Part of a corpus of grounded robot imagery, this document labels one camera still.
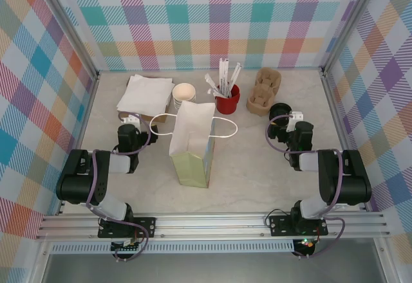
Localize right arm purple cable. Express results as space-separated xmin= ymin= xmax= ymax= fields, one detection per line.
xmin=265 ymin=114 xmax=347 ymax=260

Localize red plastic bucket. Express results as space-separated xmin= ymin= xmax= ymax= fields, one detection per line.
xmin=214 ymin=84 xmax=241 ymax=115

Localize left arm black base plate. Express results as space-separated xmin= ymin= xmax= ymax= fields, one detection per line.
xmin=97 ymin=217 xmax=158 ymax=239

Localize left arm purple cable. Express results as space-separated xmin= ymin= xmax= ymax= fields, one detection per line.
xmin=85 ymin=112 xmax=152 ymax=263

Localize white paper napkin stack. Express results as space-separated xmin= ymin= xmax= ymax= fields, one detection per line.
xmin=116 ymin=73 xmax=176 ymax=119

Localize black plastic cup lid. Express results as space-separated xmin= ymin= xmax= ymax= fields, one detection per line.
xmin=269 ymin=109 xmax=292 ymax=127
xmin=269 ymin=102 xmax=292 ymax=125

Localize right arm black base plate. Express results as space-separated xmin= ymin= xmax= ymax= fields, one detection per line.
xmin=268 ymin=215 xmax=330 ymax=237

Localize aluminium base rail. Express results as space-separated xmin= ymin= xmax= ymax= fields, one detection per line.
xmin=35 ymin=211 xmax=392 ymax=241

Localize aluminium table side rail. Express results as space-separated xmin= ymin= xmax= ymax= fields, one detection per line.
xmin=321 ymin=70 xmax=370 ymax=213
xmin=56 ymin=70 xmax=100 ymax=216

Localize pale green paper bag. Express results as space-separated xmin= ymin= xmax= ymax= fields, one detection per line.
xmin=149 ymin=100 xmax=239 ymax=188

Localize brown cardboard tray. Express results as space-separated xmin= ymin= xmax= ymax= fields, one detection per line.
xmin=117 ymin=101 xmax=172 ymax=123

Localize aluminium frame post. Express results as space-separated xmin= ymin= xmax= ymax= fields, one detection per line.
xmin=38 ymin=0 xmax=99 ymax=81
xmin=321 ymin=0 xmax=386 ymax=73

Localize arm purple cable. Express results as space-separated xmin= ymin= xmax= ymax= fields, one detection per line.
xmin=265 ymin=114 xmax=347 ymax=260
xmin=85 ymin=112 xmax=152 ymax=263

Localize slotted grey cable duct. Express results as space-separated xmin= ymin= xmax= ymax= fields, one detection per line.
xmin=50 ymin=242 xmax=295 ymax=255

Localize white wrapped straw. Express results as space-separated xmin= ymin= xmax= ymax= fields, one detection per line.
xmin=204 ymin=73 xmax=223 ymax=98
xmin=219 ymin=58 xmax=226 ymax=96
xmin=227 ymin=63 xmax=243 ymax=98
xmin=223 ymin=58 xmax=230 ymax=97

